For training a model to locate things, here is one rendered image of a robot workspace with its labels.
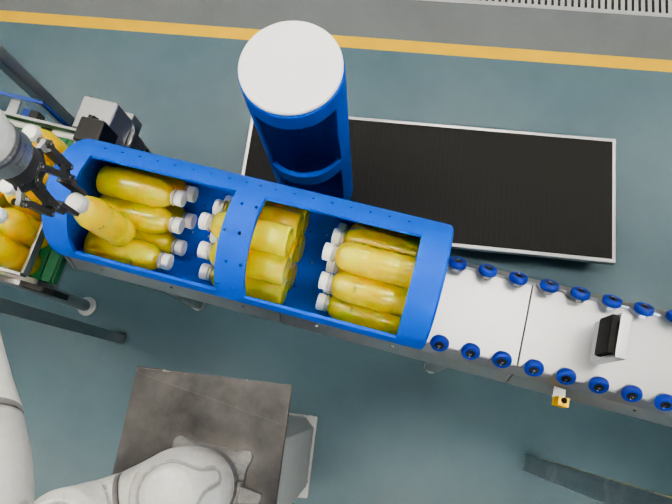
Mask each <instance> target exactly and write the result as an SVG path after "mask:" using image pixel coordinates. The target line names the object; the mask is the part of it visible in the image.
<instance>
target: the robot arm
mask: <svg viewBox="0 0 672 504"><path fill-rule="evenodd" d="M44 154H45V155H46V156H47V157H48V158H50V159H51V160H52V161H53V162H54V163H55V164H56V165H57V166H58V167H59V168H60V170H59V169H56V168H54V167H51V166H49V165H46V162H45V157H44ZM70 170H73V164H72V163H71V162H70V161H68V160H67V159H66V158H65V157H64V156H63V155H62V154H61V153H60V152H59V151H58V150H57V149H56V148H55V146H54V143H53V141H52V140H49V139H45V138H41V137H38V138H37V146H36V147H34V146H33V145H32V143H31V140H30V139H29V137H28V136H27V135H26V134H25V133H23V132H22V131H21V130H20V129H18V128H17V127H16V126H15V125H14V124H13V123H12V122H11V121H9V120H8V119H7V118H6V116H5V114H4V113H3V111H2V110H1V109H0V179H3V180H5V181H6V182H8V183H10V184H11V185H12V186H13V188H14V190H16V191H17V194H16V198H13V199H12V200H11V204H12V205H14V206H18V207H22V208H28V209H30V210H32V211H34V212H37V213H39V214H41V215H45V216H49V217H54V215H55V212H56V213H59V214H62V215H65V213H66V214H69V215H73V216H77V217H78V216H79V214H80V213H78V212H77V211H76V210H74V209H73V208H71V207H70V206H69V205H67V204H66V203H64V202H62V201H58V200H55V198H54V197H53V196H52V195H51V194H50V193H49V191H48V190H47V189H46V186H45V184H44V183H43V178H44V176H45V174H46V173H47V174H50V175H53V176H56V177H59V178H57V180H56V181H57V182H59V183H60V184H61V185H63V186H64V187H66V188H67V189H69V190H70V191H72V192H73V193H75V192H77V193H80V194H82V195H85V196H87V193H88V192H86V191H85V190H83V189H82V188H81V187H79V186H78V185H76V184H77V182H78V181H77V179H75V175H72V174H70ZM28 191H32V192H33V194H34V195H35V196H36V197H37V198H38V199H39V200H40V201H41V202H42V203H43V205H40V204H38V203H36V202H34V201H31V199H30V198H28V196H26V195H25V193H26V192H28ZM44 206H45V207H44ZM172 447H173V448H170V449H167V450H164V451H162V452H160V453H158V454H156V455H155V456H153V457H151V458H149V459H147V460H145V461H143V462H141V463H139V464H137V465H135V466H133V467H131V468H129V469H127V470H125V471H122V472H120V473H117V474H114V475H111V476H107V477H104V478H101V479H98V480H93V481H88V482H84V483H81V484H77V485H72V486H68V487H62V488H58V489H55V490H52V491H49V492H47V493H45V494H44V495H42V496H41V497H39V498H38V499H37V500H36V501H34V471H33V456H32V447H31V443H30V439H29V435H28V431H27V426H26V421H25V417H24V411H23V405H22V403H21V400H20V397H19V394H18V391H17V388H16V385H15V382H14V379H13V376H12V372H11V369H10V365H9V362H8V358H7V355H6V351H5V348H4V344H3V340H2V336H1V333H0V504H239V503H242V504H259V503H260V502H261V498H262V495H261V494H262V493H260V492H258V491H255V490H252V489H250V488H247V487H245V486H244V481H245V477H246V473H247V470H248V467H249V465H250V464H251V462H252V460H253V454H252V452H251V451H250V450H248V449H242V450H233V449H228V448H224V447H219V446H215V445H210V444H205V443H201V442H196V441H193V440H191V439H189V438H188V437H186V436H184V435H178V436H176V437H175V438H174V440H173V444H172Z"/></svg>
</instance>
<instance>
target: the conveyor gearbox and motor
mask: <svg viewBox="0 0 672 504"><path fill-rule="evenodd" d="M89 114H90V115H94V116H95V117H97V118H99V120H101V119H102V120H104V121H105V122H106V123H107V124H108V125H109V126H110V127H111V129H112V130H113V131H114V132H115V133H116V134H117V135H118V138H117V141H116V143H115V145H119V146H123V147H128V148H132V149H136V150H140V151H144V152H148V153H151V152H150V150H149V149H148V148H147V146H146V145H145V143H144V142H143V141H142V140H141V138H140V137H139V136H138V135H139V133H140V130H141V127H142V123H141V122H140V121H139V120H138V118H137V117H136V116H135V115H134V114H131V113H127V112H125V111H124V110H123V109H122V108H121V107H120V105H119V104H118V103H117V102H110V101H106V100H102V99H97V98H93V97H91V96H85V97H84V98H83V100H82V103H81V105H80V108H79V110H78V113H77V115H76V117H75V120H74V122H73V125H72V127H73V128H77V126H78V124H79V121H80V119H81V117H82V116H85V117H88V115H89Z"/></svg>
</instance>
